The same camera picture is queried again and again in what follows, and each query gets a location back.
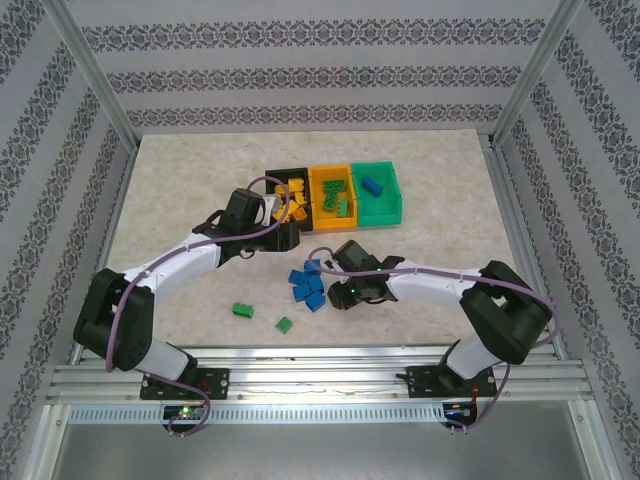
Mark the aluminium rail beam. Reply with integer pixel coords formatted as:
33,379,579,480
47,344,594,406

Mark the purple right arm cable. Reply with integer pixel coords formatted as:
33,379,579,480
307,245,560,437

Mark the slotted grey cable duct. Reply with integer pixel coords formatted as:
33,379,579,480
67,403,446,425

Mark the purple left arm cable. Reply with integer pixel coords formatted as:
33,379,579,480
104,175,294,439

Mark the green plastic bin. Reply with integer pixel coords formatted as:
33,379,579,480
349,159,405,229

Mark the black plastic bin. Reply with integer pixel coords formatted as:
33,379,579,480
264,166,315,234

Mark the aluminium frame post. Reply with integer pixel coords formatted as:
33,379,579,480
42,0,139,151
492,0,584,149

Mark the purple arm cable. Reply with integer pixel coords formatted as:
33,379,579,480
104,175,294,439
307,245,560,437

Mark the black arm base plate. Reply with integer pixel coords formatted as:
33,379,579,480
139,367,231,401
407,364,499,400

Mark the yellow plastic bin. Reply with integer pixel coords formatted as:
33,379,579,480
306,163,359,235

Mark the aluminium side rail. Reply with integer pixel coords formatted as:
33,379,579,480
67,147,139,364
484,142,569,361

